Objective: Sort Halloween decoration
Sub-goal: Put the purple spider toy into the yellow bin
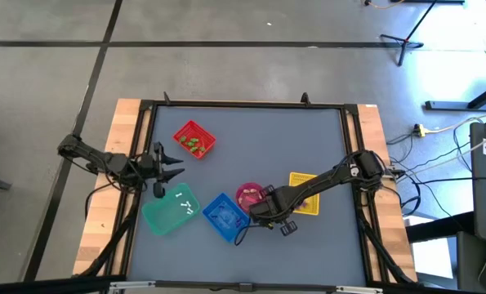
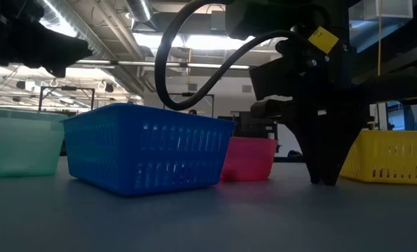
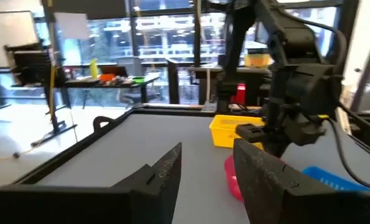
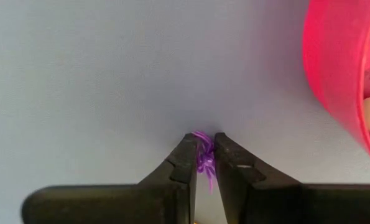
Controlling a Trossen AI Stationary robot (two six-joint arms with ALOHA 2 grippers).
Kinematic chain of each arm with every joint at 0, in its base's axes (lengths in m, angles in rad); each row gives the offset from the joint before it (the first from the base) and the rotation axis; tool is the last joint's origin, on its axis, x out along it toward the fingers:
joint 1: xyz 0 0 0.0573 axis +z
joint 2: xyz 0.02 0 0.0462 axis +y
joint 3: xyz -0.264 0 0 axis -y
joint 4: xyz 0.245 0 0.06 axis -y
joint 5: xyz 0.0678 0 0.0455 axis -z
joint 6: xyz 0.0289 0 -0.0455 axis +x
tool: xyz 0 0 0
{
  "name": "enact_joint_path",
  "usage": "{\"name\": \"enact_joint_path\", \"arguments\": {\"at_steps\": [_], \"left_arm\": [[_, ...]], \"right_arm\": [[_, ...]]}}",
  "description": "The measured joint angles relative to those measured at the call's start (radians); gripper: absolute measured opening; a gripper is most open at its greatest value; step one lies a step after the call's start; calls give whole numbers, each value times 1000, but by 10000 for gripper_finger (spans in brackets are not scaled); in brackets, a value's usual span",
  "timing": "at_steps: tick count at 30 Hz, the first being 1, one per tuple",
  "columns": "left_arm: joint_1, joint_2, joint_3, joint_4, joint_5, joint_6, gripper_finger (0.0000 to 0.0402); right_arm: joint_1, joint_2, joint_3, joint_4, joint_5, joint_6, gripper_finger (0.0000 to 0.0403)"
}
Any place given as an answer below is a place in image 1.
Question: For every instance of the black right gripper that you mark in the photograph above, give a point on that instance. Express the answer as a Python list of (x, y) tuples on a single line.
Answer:
[(273, 206)]

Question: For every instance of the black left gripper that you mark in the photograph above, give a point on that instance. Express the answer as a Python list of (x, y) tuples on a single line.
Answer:
[(154, 165)]

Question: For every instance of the purple plastic spider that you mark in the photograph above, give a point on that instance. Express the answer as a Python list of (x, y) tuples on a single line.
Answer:
[(304, 203)]

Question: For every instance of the pink round plastic bowl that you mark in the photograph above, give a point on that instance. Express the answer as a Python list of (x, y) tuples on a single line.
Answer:
[(242, 200)]

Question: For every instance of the blue plastic basket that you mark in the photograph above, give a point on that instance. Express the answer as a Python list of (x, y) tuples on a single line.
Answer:
[(222, 218)]

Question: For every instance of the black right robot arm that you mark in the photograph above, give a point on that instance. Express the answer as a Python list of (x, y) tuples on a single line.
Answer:
[(332, 175)]

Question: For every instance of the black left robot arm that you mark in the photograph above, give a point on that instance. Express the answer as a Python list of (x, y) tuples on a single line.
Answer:
[(103, 161)]

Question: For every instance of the red plastic basket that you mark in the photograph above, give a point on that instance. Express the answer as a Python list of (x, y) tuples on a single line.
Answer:
[(195, 136)]

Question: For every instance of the yellow plastic basket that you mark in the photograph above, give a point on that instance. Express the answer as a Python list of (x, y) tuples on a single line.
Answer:
[(308, 177)]

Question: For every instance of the green translucent plastic bin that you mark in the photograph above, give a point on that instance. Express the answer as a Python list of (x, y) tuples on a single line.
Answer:
[(165, 212)]

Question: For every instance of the yellow power plug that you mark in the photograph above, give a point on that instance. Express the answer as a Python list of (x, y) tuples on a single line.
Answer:
[(419, 130)]

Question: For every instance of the black support beam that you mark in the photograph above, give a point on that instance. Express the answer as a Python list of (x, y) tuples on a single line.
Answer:
[(438, 228)]

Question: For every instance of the black crossbeam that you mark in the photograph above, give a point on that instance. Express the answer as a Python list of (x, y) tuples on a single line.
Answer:
[(42, 286)]

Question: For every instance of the dark cabinet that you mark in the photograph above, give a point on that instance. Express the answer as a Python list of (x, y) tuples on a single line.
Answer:
[(469, 261)]

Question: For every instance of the black desk leg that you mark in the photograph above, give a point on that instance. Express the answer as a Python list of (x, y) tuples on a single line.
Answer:
[(451, 105)]

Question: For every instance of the black tripod stand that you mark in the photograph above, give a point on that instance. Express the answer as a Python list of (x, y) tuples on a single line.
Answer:
[(406, 40)]

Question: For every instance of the black table frame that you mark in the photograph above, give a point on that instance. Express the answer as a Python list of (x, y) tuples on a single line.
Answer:
[(246, 104)]

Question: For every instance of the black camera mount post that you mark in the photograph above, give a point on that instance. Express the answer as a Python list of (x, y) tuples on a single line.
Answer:
[(305, 98)]

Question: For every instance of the silver metal bracket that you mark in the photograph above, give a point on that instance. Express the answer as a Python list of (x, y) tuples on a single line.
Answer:
[(359, 290), (132, 284)]

